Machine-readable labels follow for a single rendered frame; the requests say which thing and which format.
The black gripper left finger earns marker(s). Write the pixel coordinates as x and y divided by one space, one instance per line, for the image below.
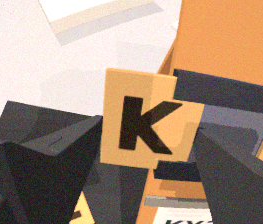
43 179

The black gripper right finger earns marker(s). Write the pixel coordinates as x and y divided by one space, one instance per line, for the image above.
232 179

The white rectangular box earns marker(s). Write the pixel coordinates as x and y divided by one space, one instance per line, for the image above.
66 14

